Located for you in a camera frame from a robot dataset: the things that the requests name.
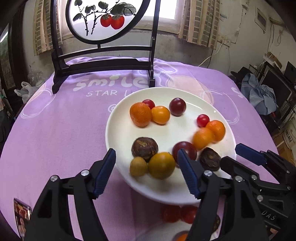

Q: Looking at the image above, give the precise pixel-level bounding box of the wrinkled passion fruit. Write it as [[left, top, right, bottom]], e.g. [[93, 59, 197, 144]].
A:
[[212, 214, 221, 233], [131, 137, 159, 163], [198, 147, 221, 172]]

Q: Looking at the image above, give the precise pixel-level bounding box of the smooth orange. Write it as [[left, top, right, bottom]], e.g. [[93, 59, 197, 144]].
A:
[[151, 105, 171, 125], [192, 128, 214, 151]]

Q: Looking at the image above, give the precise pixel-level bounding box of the dark plum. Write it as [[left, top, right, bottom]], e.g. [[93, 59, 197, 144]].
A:
[[172, 141, 197, 165], [169, 97, 187, 116]]

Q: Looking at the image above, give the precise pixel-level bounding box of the cherry tomato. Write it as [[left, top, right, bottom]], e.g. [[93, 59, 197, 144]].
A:
[[142, 99, 156, 109], [161, 205, 181, 223], [196, 114, 210, 128], [181, 205, 198, 224]]

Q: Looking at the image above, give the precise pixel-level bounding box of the large mandarin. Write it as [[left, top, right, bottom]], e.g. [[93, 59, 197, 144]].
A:
[[173, 232, 188, 241]]

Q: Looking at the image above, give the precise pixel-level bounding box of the green-yellow round fruit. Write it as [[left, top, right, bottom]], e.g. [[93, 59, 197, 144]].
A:
[[148, 152, 176, 180]]

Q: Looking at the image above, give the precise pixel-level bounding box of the smooth orange front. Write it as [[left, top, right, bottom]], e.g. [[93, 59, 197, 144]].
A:
[[151, 105, 171, 125]]

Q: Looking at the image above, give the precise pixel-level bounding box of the printed card packet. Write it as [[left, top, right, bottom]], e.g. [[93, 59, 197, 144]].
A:
[[14, 198, 32, 240]]

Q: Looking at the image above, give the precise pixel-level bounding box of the blue clothes pile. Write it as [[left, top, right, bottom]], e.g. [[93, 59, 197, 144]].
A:
[[240, 73, 278, 115]]

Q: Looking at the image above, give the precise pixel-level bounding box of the purple tablecloth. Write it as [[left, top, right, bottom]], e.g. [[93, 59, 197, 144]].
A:
[[1, 59, 276, 240]]

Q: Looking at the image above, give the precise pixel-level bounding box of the small longan left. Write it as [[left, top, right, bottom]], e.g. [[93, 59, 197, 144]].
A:
[[129, 157, 148, 177]]

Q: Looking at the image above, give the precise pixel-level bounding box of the white oval plate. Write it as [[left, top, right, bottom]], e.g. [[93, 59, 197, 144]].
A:
[[105, 87, 236, 205]]

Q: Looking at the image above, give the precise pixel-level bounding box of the white plastic bag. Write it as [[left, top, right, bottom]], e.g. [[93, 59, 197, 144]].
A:
[[14, 81, 38, 104]]

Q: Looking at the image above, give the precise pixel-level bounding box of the right beige curtain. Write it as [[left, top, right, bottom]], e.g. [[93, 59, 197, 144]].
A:
[[178, 0, 220, 49]]

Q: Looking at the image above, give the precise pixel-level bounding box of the beige curtain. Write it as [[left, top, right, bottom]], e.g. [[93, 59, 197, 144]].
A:
[[178, 0, 220, 49], [33, 0, 53, 56]]

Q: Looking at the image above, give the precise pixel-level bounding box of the left beige curtain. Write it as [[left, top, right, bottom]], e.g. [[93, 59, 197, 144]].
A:
[[33, 0, 53, 56]]

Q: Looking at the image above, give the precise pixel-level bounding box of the white power cable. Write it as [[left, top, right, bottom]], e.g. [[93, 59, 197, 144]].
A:
[[197, 41, 224, 68]]

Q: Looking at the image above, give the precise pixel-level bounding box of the wall power socket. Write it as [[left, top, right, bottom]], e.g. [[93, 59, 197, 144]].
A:
[[217, 36, 231, 47]]

